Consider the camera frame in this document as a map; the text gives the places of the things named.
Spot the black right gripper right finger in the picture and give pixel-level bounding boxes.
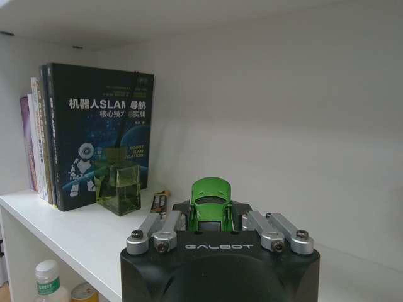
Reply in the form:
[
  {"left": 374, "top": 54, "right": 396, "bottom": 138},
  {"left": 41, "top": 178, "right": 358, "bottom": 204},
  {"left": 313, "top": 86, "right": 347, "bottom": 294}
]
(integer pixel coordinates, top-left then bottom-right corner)
[{"left": 227, "top": 201, "right": 315, "bottom": 255}]

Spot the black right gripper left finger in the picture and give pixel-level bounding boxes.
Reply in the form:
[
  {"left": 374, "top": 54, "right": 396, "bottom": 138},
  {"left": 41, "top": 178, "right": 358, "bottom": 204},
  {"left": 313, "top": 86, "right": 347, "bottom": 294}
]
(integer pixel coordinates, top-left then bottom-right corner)
[{"left": 126, "top": 202, "right": 194, "bottom": 255}]

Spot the green toy car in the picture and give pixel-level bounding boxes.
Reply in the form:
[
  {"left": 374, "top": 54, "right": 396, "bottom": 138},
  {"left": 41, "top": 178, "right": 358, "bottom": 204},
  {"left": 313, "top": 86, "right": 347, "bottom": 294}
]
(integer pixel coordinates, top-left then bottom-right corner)
[{"left": 188, "top": 177, "right": 234, "bottom": 233}]

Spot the brown snack bar wrapper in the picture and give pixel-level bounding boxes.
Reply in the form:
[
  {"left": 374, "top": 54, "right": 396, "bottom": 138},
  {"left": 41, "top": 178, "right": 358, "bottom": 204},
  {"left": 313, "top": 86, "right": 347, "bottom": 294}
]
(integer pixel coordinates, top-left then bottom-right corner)
[{"left": 150, "top": 190, "right": 171, "bottom": 214}]

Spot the green glass reed diffuser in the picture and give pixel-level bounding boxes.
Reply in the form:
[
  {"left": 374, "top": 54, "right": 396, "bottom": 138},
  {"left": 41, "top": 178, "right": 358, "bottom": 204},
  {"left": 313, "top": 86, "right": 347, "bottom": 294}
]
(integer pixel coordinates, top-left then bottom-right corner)
[{"left": 94, "top": 71, "right": 142, "bottom": 218}]

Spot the yellow can with silver lid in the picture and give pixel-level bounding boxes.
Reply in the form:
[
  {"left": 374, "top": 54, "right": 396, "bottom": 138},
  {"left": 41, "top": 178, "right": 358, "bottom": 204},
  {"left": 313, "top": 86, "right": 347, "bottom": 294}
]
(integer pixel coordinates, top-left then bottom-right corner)
[{"left": 70, "top": 281, "right": 101, "bottom": 302}]

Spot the black SLAM robot book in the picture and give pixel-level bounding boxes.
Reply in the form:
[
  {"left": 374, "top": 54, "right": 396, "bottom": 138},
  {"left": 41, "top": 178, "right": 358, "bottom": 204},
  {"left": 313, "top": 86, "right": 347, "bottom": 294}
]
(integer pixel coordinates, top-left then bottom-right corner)
[{"left": 45, "top": 62, "right": 156, "bottom": 212}]

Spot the clear bottle with white cap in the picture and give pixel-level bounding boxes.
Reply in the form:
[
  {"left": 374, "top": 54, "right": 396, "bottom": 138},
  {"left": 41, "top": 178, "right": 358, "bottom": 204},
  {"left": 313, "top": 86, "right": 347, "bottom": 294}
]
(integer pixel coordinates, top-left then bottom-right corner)
[{"left": 34, "top": 259, "right": 70, "bottom": 302}]

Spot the white book with gold spine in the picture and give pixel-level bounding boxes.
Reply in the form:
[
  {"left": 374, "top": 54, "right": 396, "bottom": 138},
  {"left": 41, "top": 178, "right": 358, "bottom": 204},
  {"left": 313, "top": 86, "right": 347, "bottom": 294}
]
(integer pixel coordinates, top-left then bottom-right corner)
[{"left": 30, "top": 75, "right": 48, "bottom": 200}]

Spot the purple book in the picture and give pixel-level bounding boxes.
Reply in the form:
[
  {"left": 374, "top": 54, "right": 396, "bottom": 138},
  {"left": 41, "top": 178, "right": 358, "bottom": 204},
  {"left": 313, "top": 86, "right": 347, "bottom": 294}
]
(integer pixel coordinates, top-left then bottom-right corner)
[{"left": 20, "top": 96, "right": 33, "bottom": 188}]

